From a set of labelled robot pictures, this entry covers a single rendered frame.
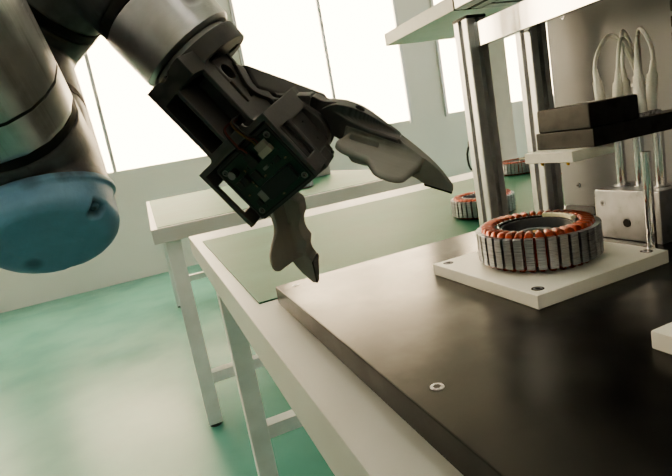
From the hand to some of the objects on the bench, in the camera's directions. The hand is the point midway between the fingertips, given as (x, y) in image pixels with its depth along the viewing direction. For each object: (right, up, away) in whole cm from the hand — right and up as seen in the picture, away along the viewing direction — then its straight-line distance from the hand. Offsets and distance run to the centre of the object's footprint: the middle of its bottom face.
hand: (381, 236), depth 42 cm
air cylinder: (+29, 0, +12) cm, 32 cm away
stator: (+16, -2, +6) cm, 17 cm away
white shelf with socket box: (+41, +15, +99) cm, 108 cm away
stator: (+23, +3, +48) cm, 54 cm away
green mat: (+18, +4, +63) cm, 66 cm away
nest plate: (+16, -3, +7) cm, 18 cm away
